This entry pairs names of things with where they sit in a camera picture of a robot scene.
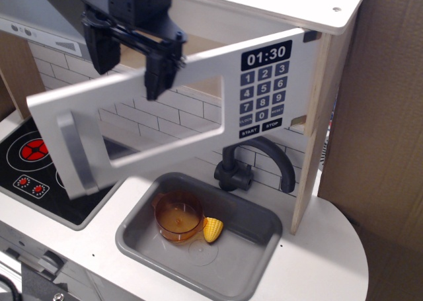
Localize white wooden microwave cabinet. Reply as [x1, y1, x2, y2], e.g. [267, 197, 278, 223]
[170, 0, 363, 232]

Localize brown cardboard box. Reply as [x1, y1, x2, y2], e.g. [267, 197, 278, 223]
[319, 0, 422, 300]

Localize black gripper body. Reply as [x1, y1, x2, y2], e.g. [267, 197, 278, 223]
[81, 0, 187, 52]

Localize orange transparent toy pot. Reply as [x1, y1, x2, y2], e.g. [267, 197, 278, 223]
[151, 191, 207, 242]

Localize black toy stovetop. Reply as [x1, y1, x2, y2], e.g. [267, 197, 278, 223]
[1, 118, 121, 231]

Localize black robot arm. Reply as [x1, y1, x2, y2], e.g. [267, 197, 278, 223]
[81, 0, 187, 101]

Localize yellow toy corn cob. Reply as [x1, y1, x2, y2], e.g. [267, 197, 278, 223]
[203, 217, 224, 243]

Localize black cable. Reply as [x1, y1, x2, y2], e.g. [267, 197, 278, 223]
[0, 271, 27, 301]

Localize grey range hood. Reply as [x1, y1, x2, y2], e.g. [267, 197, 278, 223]
[1, 0, 90, 60]

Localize white toy microwave door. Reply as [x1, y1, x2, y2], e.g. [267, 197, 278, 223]
[27, 28, 321, 198]

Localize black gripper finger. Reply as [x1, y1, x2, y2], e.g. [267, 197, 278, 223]
[81, 15, 120, 75]
[144, 48, 184, 101]

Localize grey oven knob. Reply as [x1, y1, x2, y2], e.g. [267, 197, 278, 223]
[37, 250, 65, 275]

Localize dark grey toy faucet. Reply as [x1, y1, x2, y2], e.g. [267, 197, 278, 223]
[214, 136, 295, 193]

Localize grey toy sink basin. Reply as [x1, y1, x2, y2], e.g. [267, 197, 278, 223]
[116, 173, 282, 300]

